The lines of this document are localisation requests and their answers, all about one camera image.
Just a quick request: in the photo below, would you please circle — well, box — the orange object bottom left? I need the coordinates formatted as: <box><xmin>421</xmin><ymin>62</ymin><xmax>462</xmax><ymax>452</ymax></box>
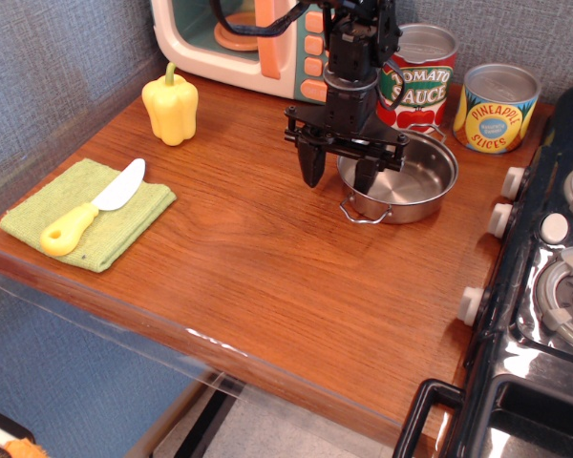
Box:
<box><xmin>4</xmin><ymin>439</ymin><xmax>49</xmax><ymax>458</ymax></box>

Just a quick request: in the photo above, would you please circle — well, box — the pineapple slices can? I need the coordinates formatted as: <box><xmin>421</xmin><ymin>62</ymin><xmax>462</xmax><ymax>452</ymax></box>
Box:
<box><xmin>453</xmin><ymin>63</ymin><xmax>541</xmax><ymax>155</ymax></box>

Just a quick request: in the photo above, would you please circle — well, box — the stainless steel two-handled pot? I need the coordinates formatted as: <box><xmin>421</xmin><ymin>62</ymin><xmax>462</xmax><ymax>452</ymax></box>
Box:
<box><xmin>337</xmin><ymin>127</ymin><xmax>458</xmax><ymax>224</ymax></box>

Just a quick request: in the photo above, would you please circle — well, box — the white stove knob middle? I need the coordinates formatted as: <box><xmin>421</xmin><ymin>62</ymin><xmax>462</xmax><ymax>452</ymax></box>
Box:
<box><xmin>487</xmin><ymin>203</ymin><xmax>513</xmax><ymax>239</ymax></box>

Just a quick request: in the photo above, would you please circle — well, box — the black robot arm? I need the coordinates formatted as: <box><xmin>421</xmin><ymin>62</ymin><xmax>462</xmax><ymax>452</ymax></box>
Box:
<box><xmin>285</xmin><ymin>1</ymin><xmax>410</xmax><ymax>194</ymax></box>

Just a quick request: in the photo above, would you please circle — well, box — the black toy stove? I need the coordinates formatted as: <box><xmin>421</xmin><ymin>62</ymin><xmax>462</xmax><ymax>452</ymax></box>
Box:
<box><xmin>394</xmin><ymin>87</ymin><xmax>573</xmax><ymax>457</ymax></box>

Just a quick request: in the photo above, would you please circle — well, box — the white stove knob upper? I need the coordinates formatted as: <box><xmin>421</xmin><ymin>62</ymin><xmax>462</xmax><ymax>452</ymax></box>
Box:
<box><xmin>500</xmin><ymin>167</ymin><xmax>526</xmax><ymax>200</ymax></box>

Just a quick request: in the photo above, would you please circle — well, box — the teal toy microwave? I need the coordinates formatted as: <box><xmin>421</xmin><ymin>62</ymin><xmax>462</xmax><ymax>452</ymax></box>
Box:
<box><xmin>151</xmin><ymin>1</ymin><xmax>329</xmax><ymax>103</ymax></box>

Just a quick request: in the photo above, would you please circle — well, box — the yellow toy bell pepper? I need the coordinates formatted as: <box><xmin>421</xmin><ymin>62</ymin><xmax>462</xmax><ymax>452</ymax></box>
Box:
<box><xmin>141</xmin><ymin>62</ymin><xmax>199</xmax><ymax>146</ymax></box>

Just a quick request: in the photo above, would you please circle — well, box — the yellow-handled toy knife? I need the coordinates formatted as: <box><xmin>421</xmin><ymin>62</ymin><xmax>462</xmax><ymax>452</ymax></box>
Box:
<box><xmin>39</xmin><ymin>158</ymin><xmax>146</xmax><ymax>257</ymax></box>

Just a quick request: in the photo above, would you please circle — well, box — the white stove knob lower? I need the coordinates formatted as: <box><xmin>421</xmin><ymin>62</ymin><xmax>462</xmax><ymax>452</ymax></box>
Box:
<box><xmin>457</xmin><ymin>286</ymin><xmax>484</xmax><ymax>326</ymax></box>

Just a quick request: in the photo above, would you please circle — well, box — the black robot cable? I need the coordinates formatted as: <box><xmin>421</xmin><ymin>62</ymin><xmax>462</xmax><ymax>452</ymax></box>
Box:
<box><xmin>208</xmin><ymin>0</ymin><xmax>311</xmax><ymax>38</ymax></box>

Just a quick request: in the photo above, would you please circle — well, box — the tomato sauce can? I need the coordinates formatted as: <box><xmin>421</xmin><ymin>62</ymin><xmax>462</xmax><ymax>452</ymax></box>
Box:
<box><xmin>376</xmin><ymin>23</ymin><xmax>459</xmax><ymax>133</ymax></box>

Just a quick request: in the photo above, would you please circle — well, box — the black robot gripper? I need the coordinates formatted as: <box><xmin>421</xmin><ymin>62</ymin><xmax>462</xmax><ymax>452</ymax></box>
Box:
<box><xmin>285</xmin><ymin>69</ymin><xmax>409</xmax><ymax>195</ymax></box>

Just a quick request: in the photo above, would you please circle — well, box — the green cloth napkin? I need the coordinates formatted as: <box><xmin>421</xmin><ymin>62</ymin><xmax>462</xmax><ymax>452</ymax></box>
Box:
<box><xmin>0</xmin><ymin>158</ymin><xmax>176</xmax><ymax>273</ymax></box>

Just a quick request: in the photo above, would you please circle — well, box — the white stove knob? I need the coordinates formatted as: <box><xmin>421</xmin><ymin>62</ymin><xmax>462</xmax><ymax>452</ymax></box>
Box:
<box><xmin>500</xmin><ymin>167</ymin><xmax>526</xmax><ymax>200</ymax></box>
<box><xmin>487</xmin><ymin>203</ymin><xmax>513</xmax><ymax>239</ymax></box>
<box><xmin>457</xmin><ymin>286</ymin><xmax>484</xmax><ymax>326</ymax></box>

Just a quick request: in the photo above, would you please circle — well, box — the orange plate inside microwave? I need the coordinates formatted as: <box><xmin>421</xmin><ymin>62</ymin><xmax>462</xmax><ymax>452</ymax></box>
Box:
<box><xmin>214</xmin><ymin>11</ymin><xmax>258</xmax><ymax>52</ymax></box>

